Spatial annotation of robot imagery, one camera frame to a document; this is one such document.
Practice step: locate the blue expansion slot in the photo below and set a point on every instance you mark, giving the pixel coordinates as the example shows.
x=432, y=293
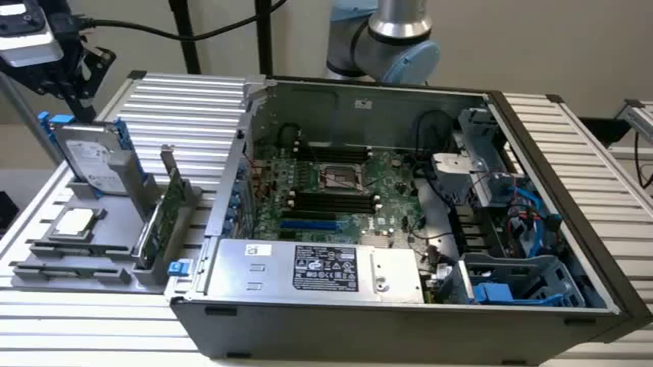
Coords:
x=309, y=226

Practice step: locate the black expansion slot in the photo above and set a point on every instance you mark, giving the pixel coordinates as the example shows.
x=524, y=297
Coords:
x=306, y=215

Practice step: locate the grey drive cage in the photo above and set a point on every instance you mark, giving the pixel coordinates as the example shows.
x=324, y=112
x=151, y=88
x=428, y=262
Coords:
x=536, y=275

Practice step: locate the silver power supply unit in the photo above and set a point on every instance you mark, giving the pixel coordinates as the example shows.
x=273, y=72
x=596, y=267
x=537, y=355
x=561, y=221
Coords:
x=317, y=271

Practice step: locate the grey metal disk bay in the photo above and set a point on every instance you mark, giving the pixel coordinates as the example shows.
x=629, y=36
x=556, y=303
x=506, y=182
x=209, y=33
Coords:
x=480, y=145

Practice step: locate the hard disk with blue carrier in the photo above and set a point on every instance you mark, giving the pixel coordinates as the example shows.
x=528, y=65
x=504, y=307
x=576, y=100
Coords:
x=94, y=153

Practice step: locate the black RAM slot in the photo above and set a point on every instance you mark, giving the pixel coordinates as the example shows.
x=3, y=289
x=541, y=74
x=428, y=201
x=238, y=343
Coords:
x=337, y=205
x=332, y=150
x=337, y=199
x=337, y=194
x=332, y=154
x=332, y=145
x=337, y=210

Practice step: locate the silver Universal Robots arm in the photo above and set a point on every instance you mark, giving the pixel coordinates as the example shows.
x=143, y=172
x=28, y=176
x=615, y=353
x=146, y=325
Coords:
x=388, y=34

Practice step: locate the silver CPU chip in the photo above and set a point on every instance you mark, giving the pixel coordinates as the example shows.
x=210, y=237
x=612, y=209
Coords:
x=78, y=222

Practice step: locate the CPU socket with metal frame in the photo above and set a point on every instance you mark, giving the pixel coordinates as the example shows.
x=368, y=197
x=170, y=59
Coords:
x=341, y=177

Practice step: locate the grey parts rack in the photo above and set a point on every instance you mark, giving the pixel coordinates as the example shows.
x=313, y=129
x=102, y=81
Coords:
x=97, y=229

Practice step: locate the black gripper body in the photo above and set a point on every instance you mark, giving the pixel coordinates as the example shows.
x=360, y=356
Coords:
x=48, y=74

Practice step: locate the blue drive caddy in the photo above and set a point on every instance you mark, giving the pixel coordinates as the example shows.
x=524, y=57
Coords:
x=492, y=293

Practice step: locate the silver chipset heatsink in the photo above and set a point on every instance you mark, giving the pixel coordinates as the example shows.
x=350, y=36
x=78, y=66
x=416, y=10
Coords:
x=378, y=241

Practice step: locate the blue case latch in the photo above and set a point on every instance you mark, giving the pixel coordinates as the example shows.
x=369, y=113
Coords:
x=179, y=267

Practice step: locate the green motherboard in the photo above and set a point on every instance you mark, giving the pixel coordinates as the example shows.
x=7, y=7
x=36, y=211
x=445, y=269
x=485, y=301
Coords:
x=352, y=206

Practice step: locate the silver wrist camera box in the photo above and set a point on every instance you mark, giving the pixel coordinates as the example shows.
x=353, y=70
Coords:
x=28, y=36

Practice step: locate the green graphics card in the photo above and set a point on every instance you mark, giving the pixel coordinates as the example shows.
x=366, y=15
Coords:
x=166, y=218

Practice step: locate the black stand pole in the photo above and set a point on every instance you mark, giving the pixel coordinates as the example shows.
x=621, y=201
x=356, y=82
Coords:
x=187, y=34
x=265, y=34

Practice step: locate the open black PC case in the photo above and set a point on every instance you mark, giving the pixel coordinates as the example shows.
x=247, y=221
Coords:
x=357, y=329

